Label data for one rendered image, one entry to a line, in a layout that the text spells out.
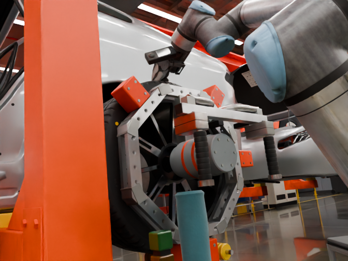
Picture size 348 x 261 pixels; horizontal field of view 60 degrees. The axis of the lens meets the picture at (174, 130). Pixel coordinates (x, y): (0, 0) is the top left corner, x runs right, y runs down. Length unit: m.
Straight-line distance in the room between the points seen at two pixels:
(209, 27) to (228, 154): 0.42
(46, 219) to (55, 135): 0.19
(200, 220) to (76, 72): 0.53
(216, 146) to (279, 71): 0.53
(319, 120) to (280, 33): 0.14
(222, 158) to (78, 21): 0.58
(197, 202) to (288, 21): 0.57
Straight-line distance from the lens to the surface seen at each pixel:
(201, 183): 0.79
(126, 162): 0.92
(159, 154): 1.11
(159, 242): 0.69
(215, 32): 1.03
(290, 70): 0.47
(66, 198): 0.75
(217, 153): 0.95
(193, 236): 0.89
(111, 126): 1.00
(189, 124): 0.82
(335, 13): 0.50
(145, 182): 1.62
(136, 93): 0.98
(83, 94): 0.82
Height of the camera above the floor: 0.74
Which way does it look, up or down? 12 degrees up
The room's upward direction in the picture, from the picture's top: 6 degrees counter-clockwise
